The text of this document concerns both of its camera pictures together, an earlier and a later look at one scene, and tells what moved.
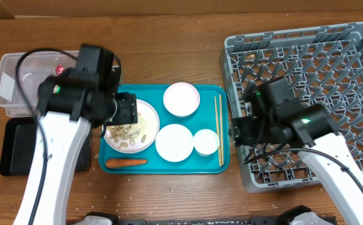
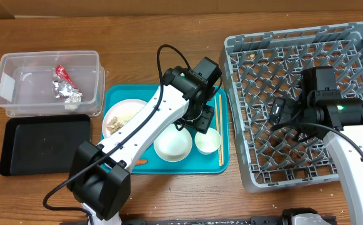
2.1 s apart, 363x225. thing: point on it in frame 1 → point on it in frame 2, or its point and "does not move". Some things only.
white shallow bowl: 174,142 does not move
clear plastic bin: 35,67 does not move
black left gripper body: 117,109 → 199,119
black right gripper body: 252,130 → 288,111
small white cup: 205,142 does not move
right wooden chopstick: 222,131 does not move
